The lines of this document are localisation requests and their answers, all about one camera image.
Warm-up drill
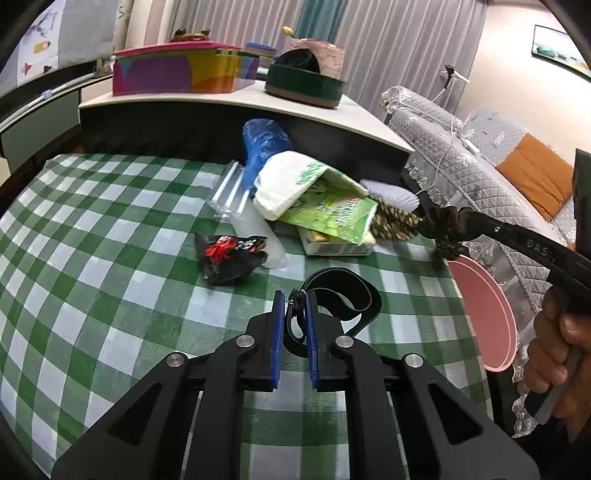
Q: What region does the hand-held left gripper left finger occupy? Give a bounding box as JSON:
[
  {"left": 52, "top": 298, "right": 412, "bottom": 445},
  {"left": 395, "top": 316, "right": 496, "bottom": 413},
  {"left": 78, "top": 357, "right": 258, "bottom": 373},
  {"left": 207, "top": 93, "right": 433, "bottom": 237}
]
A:
[{"left": 51, "top": 290, "right": 287, "bottom": 480}]

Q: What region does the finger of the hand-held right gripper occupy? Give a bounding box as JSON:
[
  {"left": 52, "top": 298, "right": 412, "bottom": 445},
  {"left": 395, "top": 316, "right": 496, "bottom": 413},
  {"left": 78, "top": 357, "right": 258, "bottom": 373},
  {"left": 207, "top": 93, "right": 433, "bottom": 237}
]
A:
[{"left": 457, "top": 210, "right": 578, "bottom": 282}]

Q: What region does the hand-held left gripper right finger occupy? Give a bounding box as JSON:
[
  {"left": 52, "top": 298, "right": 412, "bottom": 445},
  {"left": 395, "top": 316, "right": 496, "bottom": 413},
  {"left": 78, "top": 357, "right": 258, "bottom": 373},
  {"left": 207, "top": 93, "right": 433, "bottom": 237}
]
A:
[{"left": 305, "top": 290, "right": 541, "bottom": 480}]

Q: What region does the black elastic strap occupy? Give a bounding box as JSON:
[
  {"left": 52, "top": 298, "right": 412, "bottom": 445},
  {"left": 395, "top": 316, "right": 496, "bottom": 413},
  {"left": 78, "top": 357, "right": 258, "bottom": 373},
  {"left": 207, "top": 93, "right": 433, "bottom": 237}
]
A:
[{"left": 283, "top": 268, "right": 383, "bottom": 356}]

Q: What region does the pink bin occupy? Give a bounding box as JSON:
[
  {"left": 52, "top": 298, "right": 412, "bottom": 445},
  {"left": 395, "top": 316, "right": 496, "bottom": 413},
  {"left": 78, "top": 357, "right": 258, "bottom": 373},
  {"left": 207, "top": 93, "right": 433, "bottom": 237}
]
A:
[{"left": 445, "top": 256, "right": 518, "bottom": 374}]

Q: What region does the translucent white plastic piece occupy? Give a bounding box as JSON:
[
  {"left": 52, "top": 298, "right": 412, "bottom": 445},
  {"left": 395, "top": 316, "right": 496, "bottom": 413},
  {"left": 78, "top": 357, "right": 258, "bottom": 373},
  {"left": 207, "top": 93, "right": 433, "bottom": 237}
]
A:
[{"left": 240, "top": 203, "right": 287, "bottom": 269}]

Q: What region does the black snack wrapper red print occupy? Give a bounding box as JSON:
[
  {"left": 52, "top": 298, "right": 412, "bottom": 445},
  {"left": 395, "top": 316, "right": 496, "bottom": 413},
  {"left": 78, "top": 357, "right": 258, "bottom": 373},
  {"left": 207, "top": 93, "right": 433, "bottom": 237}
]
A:
[{"left": 194, "top": 233, "right": 269, "bottom": 284}]

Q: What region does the leopard print hair tie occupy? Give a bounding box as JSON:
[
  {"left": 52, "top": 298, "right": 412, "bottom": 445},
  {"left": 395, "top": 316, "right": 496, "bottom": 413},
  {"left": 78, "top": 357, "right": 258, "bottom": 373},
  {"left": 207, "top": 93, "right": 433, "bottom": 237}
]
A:
[{"left": 369, "top": 203, "right": 474, "bottom": 261}]

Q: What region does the green snack bag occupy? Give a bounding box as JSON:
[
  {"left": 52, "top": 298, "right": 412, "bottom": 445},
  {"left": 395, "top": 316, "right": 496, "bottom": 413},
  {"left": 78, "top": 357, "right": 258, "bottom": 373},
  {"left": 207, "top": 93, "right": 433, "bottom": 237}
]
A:
[{"left": 277, "top": 168, "right": 379, "bottom": 245}]

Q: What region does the white tissue pack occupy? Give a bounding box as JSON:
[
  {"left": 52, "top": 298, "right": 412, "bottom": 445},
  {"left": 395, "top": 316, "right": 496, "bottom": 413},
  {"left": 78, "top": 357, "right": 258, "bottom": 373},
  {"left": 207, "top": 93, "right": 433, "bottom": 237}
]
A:
[{"left": 253, "top": 150, "right": 331, "bottom": 221}]

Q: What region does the person's right hand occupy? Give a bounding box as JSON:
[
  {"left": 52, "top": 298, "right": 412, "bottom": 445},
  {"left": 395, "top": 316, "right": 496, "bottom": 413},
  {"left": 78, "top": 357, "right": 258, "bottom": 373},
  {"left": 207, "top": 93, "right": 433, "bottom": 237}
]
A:
[{"left": 524, "top": 288, "right": 591, "bottom": 439}]

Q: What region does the orange cushion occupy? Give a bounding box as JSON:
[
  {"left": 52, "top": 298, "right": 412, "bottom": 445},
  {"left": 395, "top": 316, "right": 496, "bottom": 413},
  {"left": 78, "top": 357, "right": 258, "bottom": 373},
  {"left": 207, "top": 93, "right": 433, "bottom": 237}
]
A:
[{"left": 496, "top": 134, "right": 575, "bottom": 222}]

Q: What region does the grey quilted sofa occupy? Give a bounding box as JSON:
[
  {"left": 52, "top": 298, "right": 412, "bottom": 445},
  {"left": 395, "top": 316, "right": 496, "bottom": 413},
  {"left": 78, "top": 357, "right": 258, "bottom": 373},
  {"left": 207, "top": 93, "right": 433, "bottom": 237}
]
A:
[{"left": 381, "top": 85, "right": 591, "bottom": 439}]

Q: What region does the small pale yellow box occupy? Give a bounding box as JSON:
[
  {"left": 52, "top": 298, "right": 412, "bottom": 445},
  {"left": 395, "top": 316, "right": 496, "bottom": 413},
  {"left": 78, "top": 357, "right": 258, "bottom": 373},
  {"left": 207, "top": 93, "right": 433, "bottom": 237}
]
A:
[{"left": 298, "top": 226, "right": 375, "bottom": 257}]

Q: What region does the white fluffy brush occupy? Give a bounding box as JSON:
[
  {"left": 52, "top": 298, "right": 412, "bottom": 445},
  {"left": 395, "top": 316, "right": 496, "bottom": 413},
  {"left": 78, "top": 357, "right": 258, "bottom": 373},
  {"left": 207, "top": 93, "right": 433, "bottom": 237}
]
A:
[{"left": 360, "top": 179, "right": 419, "bottom": 210}]

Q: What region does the clear plastic straw sleeve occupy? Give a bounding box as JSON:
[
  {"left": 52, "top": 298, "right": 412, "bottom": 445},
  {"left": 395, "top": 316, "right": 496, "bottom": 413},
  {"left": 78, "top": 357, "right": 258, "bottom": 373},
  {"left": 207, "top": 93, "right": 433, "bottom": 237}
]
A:
[{"left": 208, "top": 159, "right": 252, "bottom": 220}]

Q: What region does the green checked tablecloth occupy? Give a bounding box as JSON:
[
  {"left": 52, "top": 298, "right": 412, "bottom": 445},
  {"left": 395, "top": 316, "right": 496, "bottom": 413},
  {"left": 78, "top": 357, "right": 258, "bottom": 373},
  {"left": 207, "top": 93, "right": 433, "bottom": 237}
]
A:
[{"left": 0, "top": 152, "right": 490, "bottom": 480}]

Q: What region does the white floor stand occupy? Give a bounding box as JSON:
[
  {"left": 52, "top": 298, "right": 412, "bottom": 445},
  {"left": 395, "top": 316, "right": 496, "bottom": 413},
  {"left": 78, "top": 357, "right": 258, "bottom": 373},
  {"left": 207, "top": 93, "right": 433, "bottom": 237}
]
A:
[{"left": 436, "top": 65, "right": 471, "bottom": 109}]

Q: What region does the blue plastic bag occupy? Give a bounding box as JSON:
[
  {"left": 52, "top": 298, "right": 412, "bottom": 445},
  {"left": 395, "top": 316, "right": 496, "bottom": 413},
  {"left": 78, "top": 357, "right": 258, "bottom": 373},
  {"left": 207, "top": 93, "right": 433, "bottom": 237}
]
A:
[{"left": 242, "top": 119, "right": 294, "bottom": 199}]

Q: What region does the grey curtain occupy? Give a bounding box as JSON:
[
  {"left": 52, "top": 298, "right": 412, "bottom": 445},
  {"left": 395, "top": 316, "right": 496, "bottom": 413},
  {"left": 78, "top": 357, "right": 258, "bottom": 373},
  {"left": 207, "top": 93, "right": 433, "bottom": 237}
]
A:
[
  {"left": 323, "top": 0, "right": 485, "bottom": 125},
  {"left": 171, "top": 0, "right": 301, "bottom": 47}
]

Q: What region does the white topped cabinet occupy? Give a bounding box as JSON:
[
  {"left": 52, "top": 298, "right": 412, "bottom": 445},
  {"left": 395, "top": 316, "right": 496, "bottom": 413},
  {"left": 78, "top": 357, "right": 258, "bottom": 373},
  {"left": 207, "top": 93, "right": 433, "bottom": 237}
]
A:
[{"left": 78, "top": 76, "right": 416, "bottom": 162}]

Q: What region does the green round tin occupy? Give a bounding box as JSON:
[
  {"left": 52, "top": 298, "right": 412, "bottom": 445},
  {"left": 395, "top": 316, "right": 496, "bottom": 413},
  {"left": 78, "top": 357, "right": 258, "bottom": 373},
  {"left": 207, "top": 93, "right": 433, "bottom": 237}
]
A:
[{"left": 264, "top": 48, "right": 347, "bottom": 110}]

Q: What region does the pink lace basket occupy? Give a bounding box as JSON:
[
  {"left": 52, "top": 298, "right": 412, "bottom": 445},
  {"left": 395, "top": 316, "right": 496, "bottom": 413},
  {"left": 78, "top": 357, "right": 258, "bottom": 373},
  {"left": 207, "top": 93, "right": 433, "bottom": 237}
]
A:
[{"left": 288, "top": 37, "right": 347, "bottom": 79}]

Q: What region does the black curved object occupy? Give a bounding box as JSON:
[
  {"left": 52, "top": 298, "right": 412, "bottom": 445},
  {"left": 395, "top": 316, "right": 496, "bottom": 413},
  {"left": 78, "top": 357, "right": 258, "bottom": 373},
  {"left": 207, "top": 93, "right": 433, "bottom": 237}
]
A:
[{"left": 277, "top": 48, "right": 320, "bottom": 73}]

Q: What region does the colourful storage box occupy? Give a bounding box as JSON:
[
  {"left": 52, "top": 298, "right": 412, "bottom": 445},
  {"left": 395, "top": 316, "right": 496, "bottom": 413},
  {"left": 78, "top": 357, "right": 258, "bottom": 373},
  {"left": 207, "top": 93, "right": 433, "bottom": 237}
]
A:
[{"left": 112, "top": 41, "right": 259, "bottom": 97}]

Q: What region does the teal curtain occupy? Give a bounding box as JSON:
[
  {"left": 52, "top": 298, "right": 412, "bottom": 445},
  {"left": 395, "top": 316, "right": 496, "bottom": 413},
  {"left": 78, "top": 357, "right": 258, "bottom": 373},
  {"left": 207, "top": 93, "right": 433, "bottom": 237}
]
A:
[{"left": 295, "top": 0, "right": 342, "bottom": 42}]

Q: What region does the brown ornament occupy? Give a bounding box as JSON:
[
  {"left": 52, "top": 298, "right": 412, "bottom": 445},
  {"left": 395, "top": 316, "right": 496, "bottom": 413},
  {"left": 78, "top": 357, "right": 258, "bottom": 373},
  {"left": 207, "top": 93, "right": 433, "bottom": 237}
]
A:
[{"left": 171, "top": 28, "right": 211, "bottom": 43}]

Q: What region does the dark low tv stand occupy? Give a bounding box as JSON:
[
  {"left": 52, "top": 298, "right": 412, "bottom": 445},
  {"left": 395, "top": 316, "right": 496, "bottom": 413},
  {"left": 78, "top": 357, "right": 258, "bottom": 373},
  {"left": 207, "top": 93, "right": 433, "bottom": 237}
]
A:
[{"left": 0, "top": 71, "right": 116, "bottom": 171}]

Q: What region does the printed grey cover cloth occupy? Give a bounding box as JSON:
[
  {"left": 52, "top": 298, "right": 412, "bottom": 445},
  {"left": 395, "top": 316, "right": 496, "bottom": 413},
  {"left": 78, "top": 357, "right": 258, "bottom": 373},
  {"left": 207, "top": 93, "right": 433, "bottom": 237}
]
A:
[{"left": 0, "top": 0, "right": 116, "bottom": 88}]

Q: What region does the white cable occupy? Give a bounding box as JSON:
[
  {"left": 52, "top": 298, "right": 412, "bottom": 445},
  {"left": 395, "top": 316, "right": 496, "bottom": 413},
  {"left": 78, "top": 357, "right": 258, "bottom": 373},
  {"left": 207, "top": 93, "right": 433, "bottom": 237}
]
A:
[{"left": 416, "top": 106, "right": 481, "bottom": 195}]

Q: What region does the framed wall picture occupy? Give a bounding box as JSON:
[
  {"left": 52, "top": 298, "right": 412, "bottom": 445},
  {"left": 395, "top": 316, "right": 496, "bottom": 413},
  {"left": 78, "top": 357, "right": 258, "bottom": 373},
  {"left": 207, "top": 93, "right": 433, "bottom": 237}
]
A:
[{"left": 531, "top": 25, "right": 591, "bottom": 77}]

